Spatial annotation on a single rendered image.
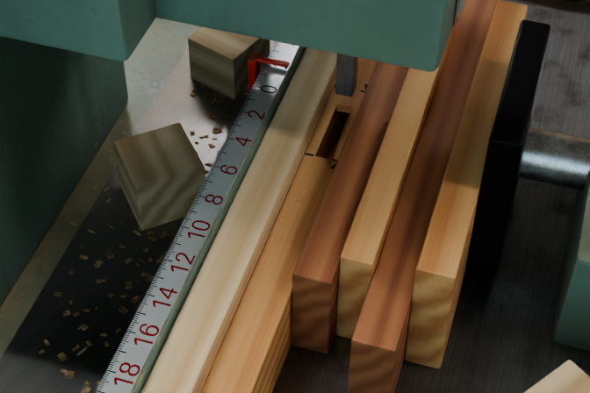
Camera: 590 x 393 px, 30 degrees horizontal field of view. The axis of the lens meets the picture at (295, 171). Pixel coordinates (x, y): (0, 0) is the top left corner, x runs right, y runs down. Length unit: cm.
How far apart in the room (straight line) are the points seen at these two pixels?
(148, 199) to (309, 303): 22
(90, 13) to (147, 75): 32
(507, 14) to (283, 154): 15
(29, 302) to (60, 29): 22
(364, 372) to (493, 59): 18
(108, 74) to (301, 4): 27
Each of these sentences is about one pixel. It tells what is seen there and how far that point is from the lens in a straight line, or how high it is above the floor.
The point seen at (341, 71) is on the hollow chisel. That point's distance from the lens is 55.
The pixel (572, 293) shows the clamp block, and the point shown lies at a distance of 51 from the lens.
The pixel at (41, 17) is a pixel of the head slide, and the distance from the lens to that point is 51.
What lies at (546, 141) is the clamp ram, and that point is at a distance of 53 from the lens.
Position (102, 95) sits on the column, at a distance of 73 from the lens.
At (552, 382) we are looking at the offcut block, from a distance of 46.
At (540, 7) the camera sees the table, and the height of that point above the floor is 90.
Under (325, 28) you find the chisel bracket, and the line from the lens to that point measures 50.
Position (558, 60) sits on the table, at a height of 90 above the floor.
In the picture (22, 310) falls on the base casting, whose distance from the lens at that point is 67.
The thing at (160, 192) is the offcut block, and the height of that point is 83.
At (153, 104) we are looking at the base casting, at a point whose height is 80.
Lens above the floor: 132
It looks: 45 degrees down
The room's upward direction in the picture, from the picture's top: straight up
